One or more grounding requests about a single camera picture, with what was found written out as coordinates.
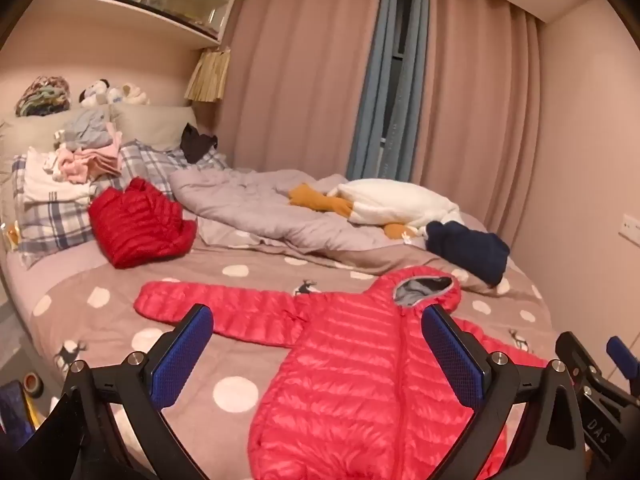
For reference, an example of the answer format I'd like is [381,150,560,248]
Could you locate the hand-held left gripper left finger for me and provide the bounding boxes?
[60,304,215,480]

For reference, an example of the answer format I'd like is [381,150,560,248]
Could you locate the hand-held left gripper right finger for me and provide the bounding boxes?
[421,304,586,480]

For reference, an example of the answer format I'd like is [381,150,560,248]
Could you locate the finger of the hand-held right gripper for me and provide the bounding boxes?
[606,336,640,398]
[555,331,640,411]

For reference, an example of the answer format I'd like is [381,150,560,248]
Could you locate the pink-red hooded puffer jacket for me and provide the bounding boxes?
[134,267,548,480]

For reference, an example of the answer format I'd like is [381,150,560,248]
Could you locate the pink folded clothes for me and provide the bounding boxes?
[55,132,123,183]

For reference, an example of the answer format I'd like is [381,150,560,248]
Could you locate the navy blue garment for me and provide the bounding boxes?
[425,221,511,287]

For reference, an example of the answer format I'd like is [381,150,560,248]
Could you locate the folded dark red puffer jacket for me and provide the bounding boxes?
[89,176,198,269]

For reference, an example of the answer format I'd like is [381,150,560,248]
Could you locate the grey duvet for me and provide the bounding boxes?
[169,167,441,261]

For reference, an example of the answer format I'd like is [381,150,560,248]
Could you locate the white goose plush toy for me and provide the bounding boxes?
[288,178,463,242]

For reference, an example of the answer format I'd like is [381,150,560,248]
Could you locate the dark blue object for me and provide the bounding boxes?
[0,380,36,436]

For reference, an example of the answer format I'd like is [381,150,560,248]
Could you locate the large plaid pillow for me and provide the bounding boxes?
[11,155,126,268]

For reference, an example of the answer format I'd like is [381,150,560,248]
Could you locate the plaid shirt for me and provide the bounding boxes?
[120,139,231,196]

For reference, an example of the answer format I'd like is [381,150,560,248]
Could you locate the black garment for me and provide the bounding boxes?
[180,123,219,163]

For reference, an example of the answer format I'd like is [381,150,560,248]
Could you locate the white folded garment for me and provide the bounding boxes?
[22,147,98,205]

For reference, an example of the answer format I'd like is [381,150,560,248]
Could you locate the beige headboard cushion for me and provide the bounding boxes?
[0,117,91,171]
[111,105,198,152]

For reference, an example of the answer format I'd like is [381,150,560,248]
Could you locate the grey-blue crumpled garment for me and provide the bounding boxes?
[55,107,121,151]

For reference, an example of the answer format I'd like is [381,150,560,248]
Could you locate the pink curtain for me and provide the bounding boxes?
[410,0,543,241]
[215,0,386,181]

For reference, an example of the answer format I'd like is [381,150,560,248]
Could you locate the blue curtain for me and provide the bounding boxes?
[395,0,432,184]
[346,0,401,178]

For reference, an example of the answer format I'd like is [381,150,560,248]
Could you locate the beige pleated lamp shade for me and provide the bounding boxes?
[184,46,232,103]

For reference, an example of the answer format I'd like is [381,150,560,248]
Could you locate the colourful cloth pile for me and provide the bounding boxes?
[15,76,71,117]

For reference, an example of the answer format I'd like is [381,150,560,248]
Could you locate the dark window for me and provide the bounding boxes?
[382,0,416,151]

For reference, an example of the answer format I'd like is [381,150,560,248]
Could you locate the white wall socket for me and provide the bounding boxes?
[618,214,640,247]

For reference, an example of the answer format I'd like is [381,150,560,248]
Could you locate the white wall shelf unit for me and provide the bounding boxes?
[30,0,246,51]

